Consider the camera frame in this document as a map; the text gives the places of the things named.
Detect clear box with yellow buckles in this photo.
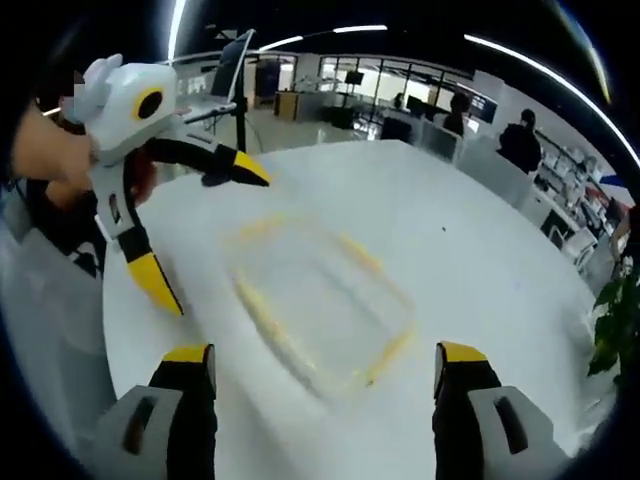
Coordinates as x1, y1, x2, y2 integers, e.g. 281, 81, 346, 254
222, 212, 419, 396

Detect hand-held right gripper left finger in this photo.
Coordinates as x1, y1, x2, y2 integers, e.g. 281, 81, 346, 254
89, 342, 220, 480

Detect potted green plant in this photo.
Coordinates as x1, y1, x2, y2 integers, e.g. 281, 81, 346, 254
587, 272, 640, 386

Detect person's dark shirt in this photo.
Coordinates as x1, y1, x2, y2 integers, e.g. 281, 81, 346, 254
27, 177, 109, 279

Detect person's left hand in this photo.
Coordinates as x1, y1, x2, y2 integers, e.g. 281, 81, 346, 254
45, 132, 100, 212

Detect dark wall screen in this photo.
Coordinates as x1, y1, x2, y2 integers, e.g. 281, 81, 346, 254
467, 94, 499, 121

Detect ceiling light strip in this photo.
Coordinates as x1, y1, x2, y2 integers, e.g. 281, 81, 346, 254
167, 0, 187, 59
258, 35, 304, 52
332, 24, 389, 35
463, 33, 640, 166

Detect white storage shelves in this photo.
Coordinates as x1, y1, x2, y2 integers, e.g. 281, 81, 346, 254
532, 144, 626, 261

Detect wooden cabinet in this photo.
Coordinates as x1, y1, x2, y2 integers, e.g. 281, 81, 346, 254
273, 90, 301, 121

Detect small screen on stand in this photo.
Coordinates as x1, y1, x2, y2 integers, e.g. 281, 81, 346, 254
345, 70, 365, 109

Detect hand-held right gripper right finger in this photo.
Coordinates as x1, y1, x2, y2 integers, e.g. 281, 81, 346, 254
432, 340, 574, 480

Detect grey mesh office chair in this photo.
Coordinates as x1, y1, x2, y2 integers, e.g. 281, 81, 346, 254
2, 219, 121, 441

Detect white folding desk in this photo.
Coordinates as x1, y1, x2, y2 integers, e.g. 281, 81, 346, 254
172, 99, 266, 156

